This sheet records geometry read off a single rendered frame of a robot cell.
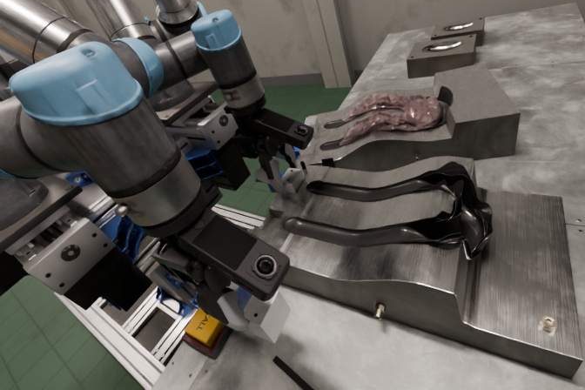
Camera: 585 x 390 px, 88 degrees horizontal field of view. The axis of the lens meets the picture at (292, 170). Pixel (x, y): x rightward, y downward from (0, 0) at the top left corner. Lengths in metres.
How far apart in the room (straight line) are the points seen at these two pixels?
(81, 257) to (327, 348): 0.54
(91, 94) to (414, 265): 0.40
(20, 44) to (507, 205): 0.72
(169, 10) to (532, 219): 0.92
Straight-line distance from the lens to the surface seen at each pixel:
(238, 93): 0.56
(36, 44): 0.46
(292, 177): 0.67
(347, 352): 0.56
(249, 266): 0.31
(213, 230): 0.33
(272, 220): 0.67
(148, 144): 0.28
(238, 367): 0.61
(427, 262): 0.46
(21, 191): 0.89
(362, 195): 0.63
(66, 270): 0.81
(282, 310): 0.47
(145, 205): 0.30
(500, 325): 0.51
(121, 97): 0.27
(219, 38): 0.54
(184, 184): 0.30
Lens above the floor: 1.32
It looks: 36 degrees down
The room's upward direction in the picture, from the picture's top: 22 degrees counter-clockwise
